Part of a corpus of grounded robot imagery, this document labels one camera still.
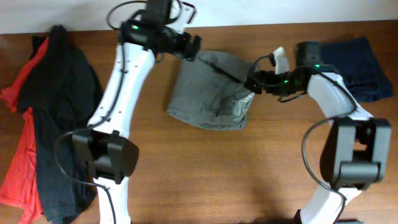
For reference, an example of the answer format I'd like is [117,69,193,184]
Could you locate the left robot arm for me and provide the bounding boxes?
[72,1,201,223]

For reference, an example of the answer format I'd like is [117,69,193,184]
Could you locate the red mesh shirt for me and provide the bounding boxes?
[1,37,49,224]

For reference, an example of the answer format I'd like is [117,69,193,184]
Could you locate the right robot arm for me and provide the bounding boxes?
[244,42,392,224]

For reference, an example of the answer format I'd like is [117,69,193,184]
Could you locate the folded navy garment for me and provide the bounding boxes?
[321,37,394,102]

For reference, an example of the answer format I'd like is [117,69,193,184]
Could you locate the black t-shirt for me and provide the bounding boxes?
[17,26,103,223]

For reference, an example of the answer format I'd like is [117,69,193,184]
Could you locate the grey shorts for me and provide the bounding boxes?
[166,50,255,131]

